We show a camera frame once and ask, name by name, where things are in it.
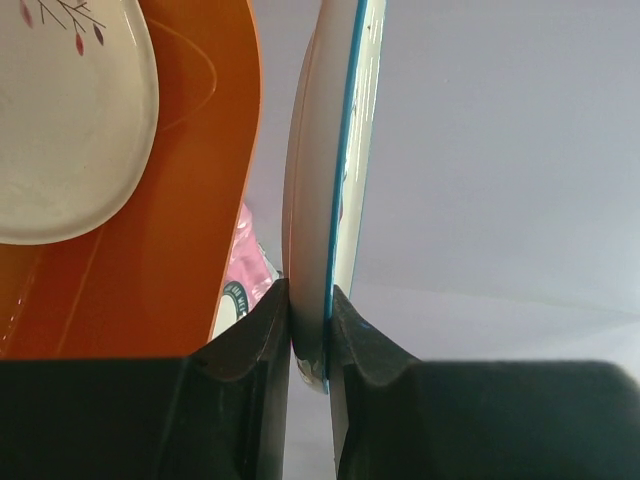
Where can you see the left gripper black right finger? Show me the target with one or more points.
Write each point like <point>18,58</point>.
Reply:
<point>395,416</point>

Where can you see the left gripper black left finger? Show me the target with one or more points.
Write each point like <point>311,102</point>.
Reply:
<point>219,413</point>

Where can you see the watermelon plate blue rim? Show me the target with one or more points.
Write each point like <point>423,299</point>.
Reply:
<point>326,171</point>

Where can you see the pink cream round plate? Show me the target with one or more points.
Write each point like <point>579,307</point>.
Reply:
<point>79,112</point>

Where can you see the orange plastic dish bin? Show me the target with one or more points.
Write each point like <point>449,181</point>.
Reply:
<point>147,282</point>

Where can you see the round plate dark green rim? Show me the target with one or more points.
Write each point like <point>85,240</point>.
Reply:
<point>235,303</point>

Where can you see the pink cloth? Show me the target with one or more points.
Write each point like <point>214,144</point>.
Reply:
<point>249,274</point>

